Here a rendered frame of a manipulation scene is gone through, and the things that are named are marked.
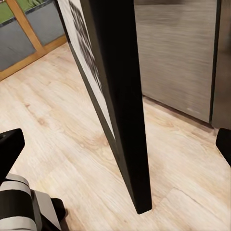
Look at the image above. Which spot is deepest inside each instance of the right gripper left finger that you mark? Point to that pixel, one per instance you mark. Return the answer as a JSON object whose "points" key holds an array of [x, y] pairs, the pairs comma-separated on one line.
{"points": [[11, 144]]}

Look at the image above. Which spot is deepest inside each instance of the door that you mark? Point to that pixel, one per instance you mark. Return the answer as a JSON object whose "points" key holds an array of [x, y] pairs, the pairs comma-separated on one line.
{"points": [[29, 29]]}

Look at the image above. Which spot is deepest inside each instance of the poster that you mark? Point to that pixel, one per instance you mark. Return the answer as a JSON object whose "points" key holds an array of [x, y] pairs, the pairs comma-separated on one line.
{"points": [[103, 40]]}

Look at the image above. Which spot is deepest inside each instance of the dishwasher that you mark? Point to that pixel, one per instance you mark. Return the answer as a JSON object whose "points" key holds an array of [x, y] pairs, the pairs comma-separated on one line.
{"points": [[178, 48]]}

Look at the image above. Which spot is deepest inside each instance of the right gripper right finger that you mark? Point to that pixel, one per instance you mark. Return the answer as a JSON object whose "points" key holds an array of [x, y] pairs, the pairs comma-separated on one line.
{"points": [[223, 143]]}

